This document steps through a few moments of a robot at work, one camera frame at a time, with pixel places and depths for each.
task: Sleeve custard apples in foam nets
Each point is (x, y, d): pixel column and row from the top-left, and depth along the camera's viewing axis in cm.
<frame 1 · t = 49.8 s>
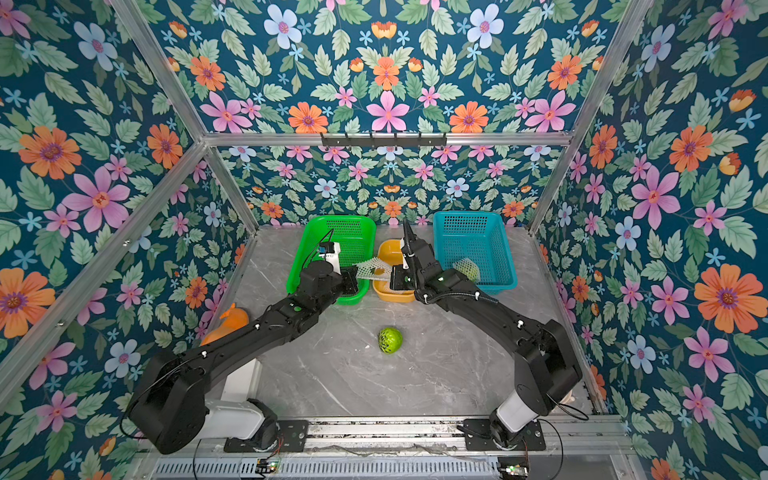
left hand: (361, 265, 82), fingers closed
right hand: (399, 266, 84), fingers closed
green plastic basket: (359, 238, 111), point 7 cm above the table
yellow plastic tub: (391, 252, 110), point 4 cm above the table
teal plastic basket: (484, 238, 118), on the table
green custard apple right: (390, 340, 85), point 7 cm above the table

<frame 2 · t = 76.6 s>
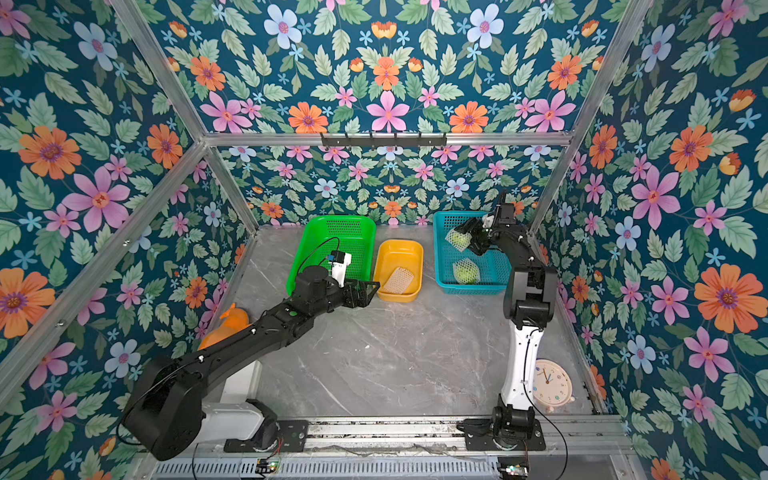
left hand: (371, 282, 81), fingers open
right hand: (471, 230, 103), fingers open
green custard apple right: (460, 240, 101), point 13 cm above the table
white foam net middle: (399, 281, 101), point 5 cm above the table
pink round clock: (555, 385, 82), point 2 cm above the table
the other named things where they were.

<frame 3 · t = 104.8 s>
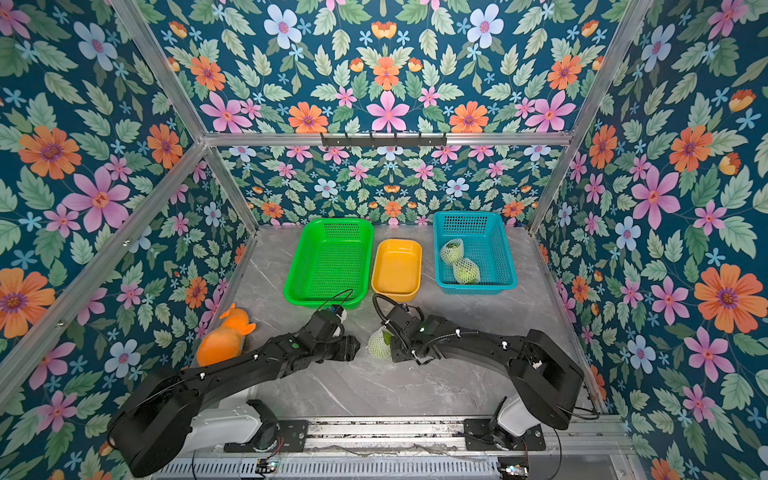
left hand: (356, 345, 86), fingers open
right hand: (401, 346, 84), fingers open
green custard apple right: (452, 252, 106), point 7 cm above the table
white foam net middle: (379, 344, 84), point 8 cm above the table
green custard apple left: (379, 344, 84), point 8 cm above the table
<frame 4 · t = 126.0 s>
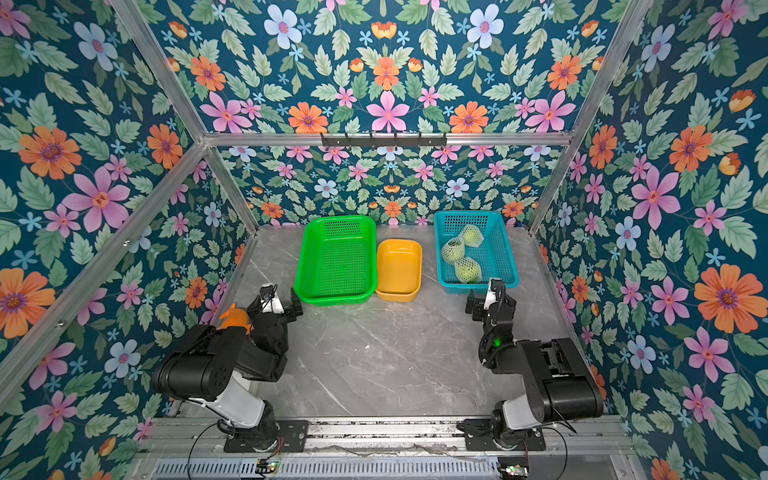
left hand: (277, 291, 89), fingers open
right hand: (496, 289, 91), fingers open
white foam net middle: (472, 235, 112), point 6 cm above the table
green custard apple left: (472, 236, 112), point 6 cm above the table
